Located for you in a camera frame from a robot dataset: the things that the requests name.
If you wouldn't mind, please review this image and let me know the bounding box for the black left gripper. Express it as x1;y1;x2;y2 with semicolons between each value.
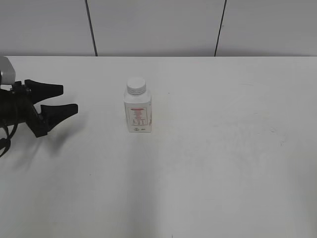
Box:
0;79;78;138

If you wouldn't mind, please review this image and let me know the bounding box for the white ribbed bottle cap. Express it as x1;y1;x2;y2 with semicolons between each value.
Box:
127;77;147;96

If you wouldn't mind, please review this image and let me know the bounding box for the white meinianda bottle red label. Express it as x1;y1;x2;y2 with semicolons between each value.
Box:
124;89;152;133

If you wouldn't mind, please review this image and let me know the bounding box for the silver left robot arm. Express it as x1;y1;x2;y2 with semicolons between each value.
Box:
0;56;78;138

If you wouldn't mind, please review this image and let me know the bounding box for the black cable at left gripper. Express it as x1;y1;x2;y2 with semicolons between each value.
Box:
0;121;18;158

